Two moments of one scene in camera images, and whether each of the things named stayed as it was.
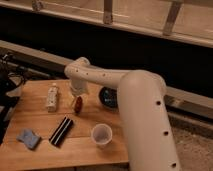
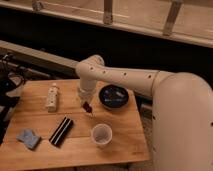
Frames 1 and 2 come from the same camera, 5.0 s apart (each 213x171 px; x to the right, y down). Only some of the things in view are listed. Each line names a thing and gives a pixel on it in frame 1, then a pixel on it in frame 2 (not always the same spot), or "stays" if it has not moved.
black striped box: x=61 y=131 stays
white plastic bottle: x=52 y=98 stays
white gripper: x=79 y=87 to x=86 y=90
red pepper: x=78 y=105 to x=86 y=106
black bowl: x=109 y=96 stays
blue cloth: x=29 y=138 stays
